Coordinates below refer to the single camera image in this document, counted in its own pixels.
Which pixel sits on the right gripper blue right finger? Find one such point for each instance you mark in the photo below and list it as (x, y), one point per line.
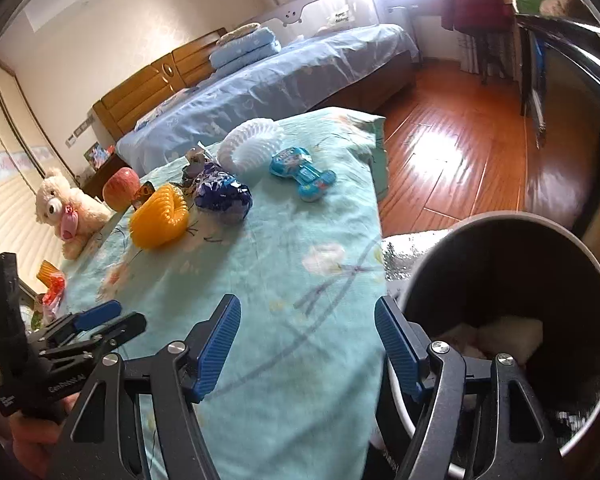
(404, 350)

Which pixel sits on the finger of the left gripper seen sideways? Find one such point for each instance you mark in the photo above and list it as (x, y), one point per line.
(101, 328)

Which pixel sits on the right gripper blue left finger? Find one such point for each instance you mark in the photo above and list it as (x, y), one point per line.
(208, 345)

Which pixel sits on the white tissue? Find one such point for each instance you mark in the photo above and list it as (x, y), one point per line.
(519, 337)

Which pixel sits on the blue purple snack bag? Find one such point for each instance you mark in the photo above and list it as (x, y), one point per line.
(219, 192)

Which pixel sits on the orange snack wrapper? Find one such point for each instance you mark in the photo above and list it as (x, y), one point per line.
(142, 195)

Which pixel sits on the printed paper wrapper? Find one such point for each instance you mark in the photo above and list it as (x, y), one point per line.
(197, 158)

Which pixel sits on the white foam fruit net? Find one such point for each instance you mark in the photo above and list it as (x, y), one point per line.
(250, 146)

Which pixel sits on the white round trash bin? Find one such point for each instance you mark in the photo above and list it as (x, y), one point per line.
(494, 418)

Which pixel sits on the left hand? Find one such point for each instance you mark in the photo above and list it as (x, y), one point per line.
(33, 441)

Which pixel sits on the orange red plastic wrapper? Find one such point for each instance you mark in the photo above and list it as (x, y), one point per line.
(46, 305)

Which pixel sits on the cream teddy bear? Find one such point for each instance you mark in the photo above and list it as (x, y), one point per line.
(74, 215)

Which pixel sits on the floral teal bed sheet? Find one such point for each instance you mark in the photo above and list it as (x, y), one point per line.
(296, 398)

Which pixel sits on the wooden nightstand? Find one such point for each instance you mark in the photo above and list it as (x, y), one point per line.
(93, 185)

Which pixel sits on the red apple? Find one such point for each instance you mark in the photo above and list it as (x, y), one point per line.
(118, 192)

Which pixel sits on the wooden headboard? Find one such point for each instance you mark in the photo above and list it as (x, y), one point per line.
(184, 67)

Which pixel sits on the blue bed with sheet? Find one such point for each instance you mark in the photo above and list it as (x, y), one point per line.
(359, 68)

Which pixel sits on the blue folded pillows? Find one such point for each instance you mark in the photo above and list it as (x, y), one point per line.
(244, 45)

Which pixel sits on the red jacket on rack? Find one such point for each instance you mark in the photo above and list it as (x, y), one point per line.
(468, 16)

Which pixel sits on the brown plush toy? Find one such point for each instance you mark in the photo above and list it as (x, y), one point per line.
(568, 8)

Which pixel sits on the white bed guard rail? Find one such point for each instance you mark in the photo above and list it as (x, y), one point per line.
(307, 17)

